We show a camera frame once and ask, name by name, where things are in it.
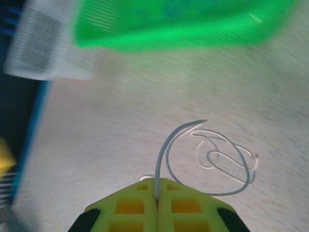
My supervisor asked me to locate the white plastic basket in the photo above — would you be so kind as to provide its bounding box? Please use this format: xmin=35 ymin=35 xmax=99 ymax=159
xmin=3 ymin=0 xmax=99 ymax=82

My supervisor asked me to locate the green plastic basket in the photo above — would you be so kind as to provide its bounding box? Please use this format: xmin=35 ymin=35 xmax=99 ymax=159
xmin=73 ymin=0 xmax=296 ymax=53

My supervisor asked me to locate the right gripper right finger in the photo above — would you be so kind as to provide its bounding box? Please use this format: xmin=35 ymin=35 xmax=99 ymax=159
xmin=156 ymin=178 xmax=248 ymax=232

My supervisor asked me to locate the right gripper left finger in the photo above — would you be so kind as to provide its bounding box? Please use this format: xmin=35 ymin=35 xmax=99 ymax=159
xmin=69 ymin=178 xmax=159 ymax=232

